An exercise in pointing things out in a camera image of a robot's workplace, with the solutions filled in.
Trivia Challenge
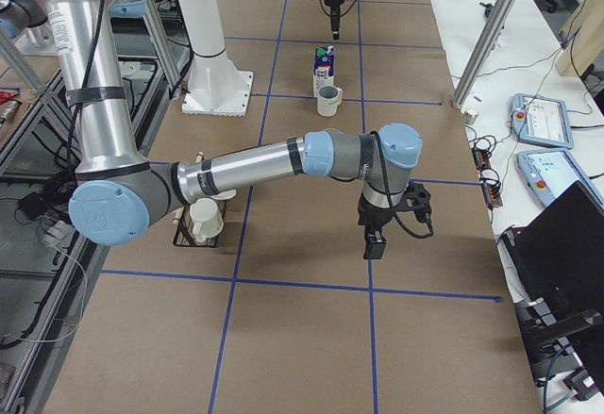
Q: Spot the white cup on rack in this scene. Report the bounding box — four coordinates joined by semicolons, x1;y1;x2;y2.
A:
189;198;224;242
211;190;237;201

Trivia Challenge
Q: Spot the small metal cylinder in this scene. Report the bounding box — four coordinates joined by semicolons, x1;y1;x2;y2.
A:
462;108;478;125

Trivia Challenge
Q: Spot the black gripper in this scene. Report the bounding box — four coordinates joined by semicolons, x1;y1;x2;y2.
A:
358;190;394;260
324;0;344;40

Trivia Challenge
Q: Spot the blue white milk carton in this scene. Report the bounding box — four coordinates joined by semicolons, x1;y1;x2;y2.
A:
312;45;335;96

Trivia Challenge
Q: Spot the aluminium frame post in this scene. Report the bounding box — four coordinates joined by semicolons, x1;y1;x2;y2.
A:
452;0;515;109

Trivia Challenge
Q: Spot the teach pendant tablet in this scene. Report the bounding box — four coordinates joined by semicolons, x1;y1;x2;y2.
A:
516;148;591;207
512;93;574;149

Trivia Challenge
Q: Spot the black power strip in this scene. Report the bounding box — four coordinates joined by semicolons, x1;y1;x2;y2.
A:
472;148;503;210

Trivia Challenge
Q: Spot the black laptop computer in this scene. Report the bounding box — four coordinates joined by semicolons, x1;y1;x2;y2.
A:
502;181;603;388

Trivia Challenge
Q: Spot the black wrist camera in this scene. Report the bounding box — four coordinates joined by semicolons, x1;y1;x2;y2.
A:
397;181;432;224

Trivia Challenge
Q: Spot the white cup on rack upper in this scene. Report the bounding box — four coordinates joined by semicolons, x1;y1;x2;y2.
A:
189;198;224;242

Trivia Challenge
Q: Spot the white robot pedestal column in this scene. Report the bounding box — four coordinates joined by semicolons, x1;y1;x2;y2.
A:
178;0;254;117

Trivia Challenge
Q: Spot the near teach pendant tablet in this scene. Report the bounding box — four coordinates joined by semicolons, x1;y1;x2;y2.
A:
516;148;591;207

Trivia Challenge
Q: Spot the white cup on rack lower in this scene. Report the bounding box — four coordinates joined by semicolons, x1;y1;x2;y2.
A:
211;190;237;201

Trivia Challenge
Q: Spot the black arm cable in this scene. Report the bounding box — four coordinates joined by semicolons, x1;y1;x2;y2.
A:
369;130;435;240

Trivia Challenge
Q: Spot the white mug grey inside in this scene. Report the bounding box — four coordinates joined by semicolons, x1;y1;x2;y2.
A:
317;85;343;117

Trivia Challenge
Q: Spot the far teach pendant tablet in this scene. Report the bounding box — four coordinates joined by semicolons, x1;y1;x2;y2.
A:
512;93;574;149

